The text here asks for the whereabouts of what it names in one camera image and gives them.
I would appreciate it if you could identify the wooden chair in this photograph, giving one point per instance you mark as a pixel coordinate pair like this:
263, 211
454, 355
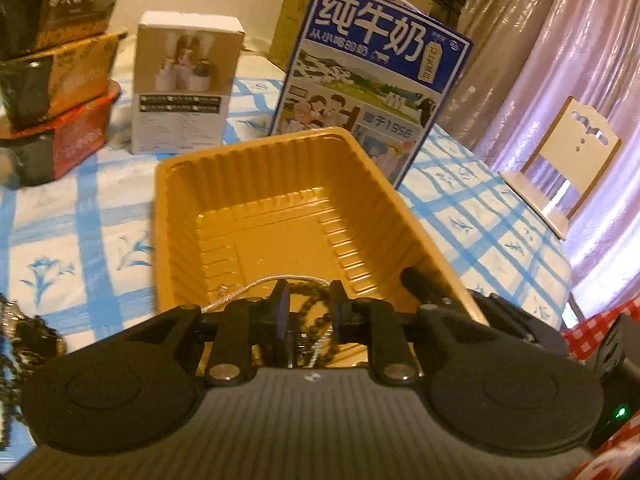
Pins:
575, 160

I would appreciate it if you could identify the red instant meal bowl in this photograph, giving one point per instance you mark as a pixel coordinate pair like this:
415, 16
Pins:
60, 150

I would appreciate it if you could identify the small white product box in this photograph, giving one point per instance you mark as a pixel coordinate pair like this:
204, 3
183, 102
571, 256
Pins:
180, 110

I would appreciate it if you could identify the golden plastic tray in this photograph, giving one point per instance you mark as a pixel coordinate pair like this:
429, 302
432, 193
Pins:
280, 185

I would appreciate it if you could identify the pink patterned curtain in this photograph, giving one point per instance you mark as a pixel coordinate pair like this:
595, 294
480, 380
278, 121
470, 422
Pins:
550, 35

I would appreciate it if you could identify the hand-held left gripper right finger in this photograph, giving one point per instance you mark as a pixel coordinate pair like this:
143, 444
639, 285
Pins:
337, 310

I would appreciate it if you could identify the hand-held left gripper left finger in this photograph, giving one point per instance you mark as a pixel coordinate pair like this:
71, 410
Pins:
283, 310

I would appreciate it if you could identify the blue checked tablecloth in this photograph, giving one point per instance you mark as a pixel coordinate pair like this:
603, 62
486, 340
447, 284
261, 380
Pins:
75, 220

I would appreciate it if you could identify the black instant meal bowl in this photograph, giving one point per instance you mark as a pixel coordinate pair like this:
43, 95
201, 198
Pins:
50, 15

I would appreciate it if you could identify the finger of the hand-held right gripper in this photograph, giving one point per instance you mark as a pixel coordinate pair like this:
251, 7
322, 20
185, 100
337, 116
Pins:
425, 287

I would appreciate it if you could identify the red checkered cloth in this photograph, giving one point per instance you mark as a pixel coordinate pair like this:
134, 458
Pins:
582, 335

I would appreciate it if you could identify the brown cardboard box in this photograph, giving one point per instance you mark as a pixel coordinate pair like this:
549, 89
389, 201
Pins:
295, 20

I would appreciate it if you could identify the orange instant meal bowl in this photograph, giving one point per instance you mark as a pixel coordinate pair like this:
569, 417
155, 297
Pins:
65, 80

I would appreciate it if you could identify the blue milk carton box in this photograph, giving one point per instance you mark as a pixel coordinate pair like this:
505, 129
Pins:
360, 60

